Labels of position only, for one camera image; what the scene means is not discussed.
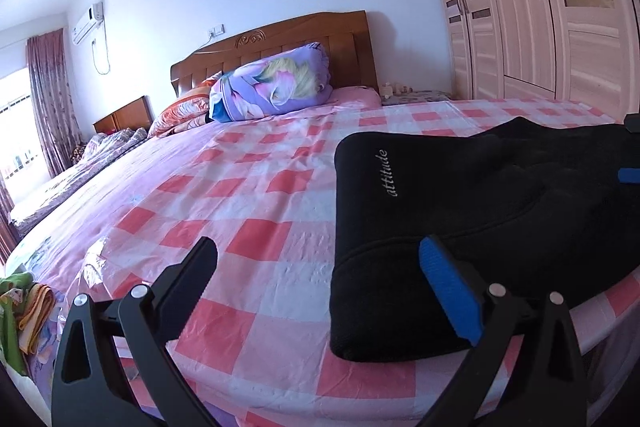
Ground bed with pink checked sheet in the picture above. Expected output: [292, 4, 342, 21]
[5, 84, 640, 427]

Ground black pants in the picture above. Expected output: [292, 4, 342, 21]
[329, 116, 640, 363]

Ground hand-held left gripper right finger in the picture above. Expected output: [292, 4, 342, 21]
[419, 235, 587, 427]

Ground pink patterned curtain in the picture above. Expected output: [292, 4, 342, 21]
[0, 177, 20, 265]
[26, 29, 83, 178]

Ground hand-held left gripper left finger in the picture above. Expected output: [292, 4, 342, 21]
[50, 236, 221, 427]

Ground small wooden headboard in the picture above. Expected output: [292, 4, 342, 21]
[93, 95, 153, 135]

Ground light wooden wardrobe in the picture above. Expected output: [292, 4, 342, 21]
[417, 0, 640, 122]

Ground window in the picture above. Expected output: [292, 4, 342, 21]
[0, 67, 38, 188]

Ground folded purple floral quilt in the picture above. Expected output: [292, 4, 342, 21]
[207, 41, 335, 124]

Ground carved wooden headboard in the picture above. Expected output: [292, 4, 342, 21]
[170, 10, 379, 95]

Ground nightstand with floral cover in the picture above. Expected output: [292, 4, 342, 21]
[380, 89, 453, 108]

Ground pink pillow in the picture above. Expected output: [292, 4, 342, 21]
[325, 85, 382, 108]

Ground green cloth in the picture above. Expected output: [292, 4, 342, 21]
[0, 272, 33, 373]

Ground white air conditioner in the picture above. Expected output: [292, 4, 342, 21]
[71, 1, 106, 45]

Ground orange floral pillow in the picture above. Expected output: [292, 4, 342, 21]
[147, 72, 223, 138]

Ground grey patterned blanket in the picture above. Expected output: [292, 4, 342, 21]
[10, 127, 151, 233]

